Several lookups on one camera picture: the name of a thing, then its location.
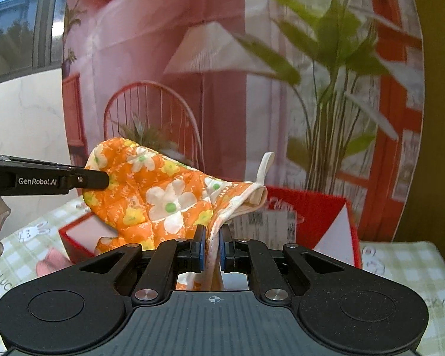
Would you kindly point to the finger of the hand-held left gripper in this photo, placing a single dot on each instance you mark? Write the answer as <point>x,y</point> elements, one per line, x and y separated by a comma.
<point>91,180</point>

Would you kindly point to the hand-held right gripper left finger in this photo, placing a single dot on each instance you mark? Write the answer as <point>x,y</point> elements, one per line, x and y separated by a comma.
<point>198,250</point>

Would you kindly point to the printed room backdrop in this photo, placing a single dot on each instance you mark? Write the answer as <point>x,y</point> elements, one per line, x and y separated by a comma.
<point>244,63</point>

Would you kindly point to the orange floral oven mitt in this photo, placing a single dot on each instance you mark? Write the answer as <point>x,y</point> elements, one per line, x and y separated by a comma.
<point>163,200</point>

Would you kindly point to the red cardboard box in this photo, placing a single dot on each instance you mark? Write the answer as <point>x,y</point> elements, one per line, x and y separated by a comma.
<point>319,207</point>

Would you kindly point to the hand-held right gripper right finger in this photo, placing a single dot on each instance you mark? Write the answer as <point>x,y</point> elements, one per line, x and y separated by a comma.
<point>224,256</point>

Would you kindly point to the window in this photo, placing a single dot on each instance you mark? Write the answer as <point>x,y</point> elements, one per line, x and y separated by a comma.
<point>15,26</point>

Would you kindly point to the checked rabbit print tablecloth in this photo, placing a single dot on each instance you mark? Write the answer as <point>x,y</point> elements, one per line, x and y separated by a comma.
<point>404,267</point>

